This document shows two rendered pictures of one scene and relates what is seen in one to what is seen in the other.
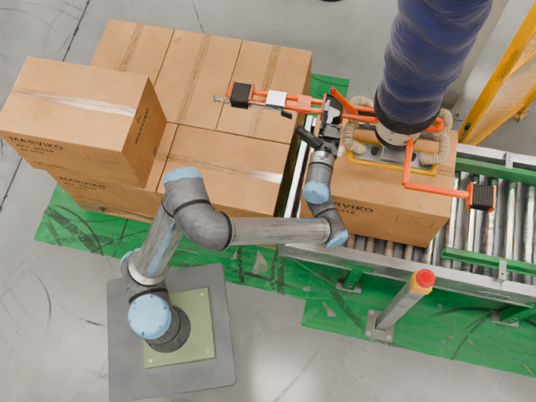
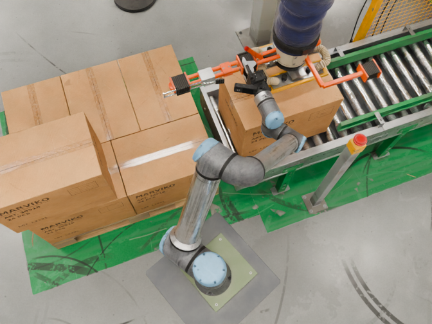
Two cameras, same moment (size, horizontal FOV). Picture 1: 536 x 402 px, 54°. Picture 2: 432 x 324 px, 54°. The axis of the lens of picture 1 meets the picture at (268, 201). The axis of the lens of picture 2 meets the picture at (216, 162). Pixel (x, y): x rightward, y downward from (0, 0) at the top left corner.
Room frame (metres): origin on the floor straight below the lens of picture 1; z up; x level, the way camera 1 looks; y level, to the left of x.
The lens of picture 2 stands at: (0.14, 0.66, 2.97)
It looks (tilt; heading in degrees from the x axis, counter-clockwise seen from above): 67 degrees down; 320
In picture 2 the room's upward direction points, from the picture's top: 2 degrees clockwise
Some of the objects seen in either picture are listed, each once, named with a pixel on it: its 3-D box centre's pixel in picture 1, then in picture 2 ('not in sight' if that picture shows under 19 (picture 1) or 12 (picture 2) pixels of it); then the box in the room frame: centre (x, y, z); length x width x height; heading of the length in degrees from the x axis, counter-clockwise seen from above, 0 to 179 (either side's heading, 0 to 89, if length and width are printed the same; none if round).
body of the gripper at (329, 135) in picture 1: (327, 141); (258, 84); (0.91, -0.23, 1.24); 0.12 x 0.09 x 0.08; 163
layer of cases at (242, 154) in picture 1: (190, 127); (113, 141); (1.57, 0.40, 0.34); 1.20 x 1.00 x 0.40; 72
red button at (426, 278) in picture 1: (424, 278); (359, 140); (0.43, -0.54, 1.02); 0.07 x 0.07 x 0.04
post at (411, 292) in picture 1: (397, 307); (332, 177); (0.43, -0.54, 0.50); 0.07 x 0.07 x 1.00; 72
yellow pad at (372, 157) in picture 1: (392, 155); (296, 74); (0.89, -0.49, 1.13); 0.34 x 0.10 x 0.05; 73
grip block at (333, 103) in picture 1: (333, 108); (246, 62); (1.05, -0.27, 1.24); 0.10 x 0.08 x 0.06; 163
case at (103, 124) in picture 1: (88, 124); (49, 173); (1.40, 0.83, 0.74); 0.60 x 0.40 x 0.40; 73
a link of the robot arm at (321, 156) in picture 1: (321, 160); (263, 98); (0.84, -0.20, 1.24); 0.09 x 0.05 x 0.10; 73
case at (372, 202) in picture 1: (374, 179); (276, 103); (0.96, -0.49, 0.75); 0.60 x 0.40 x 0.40; 72
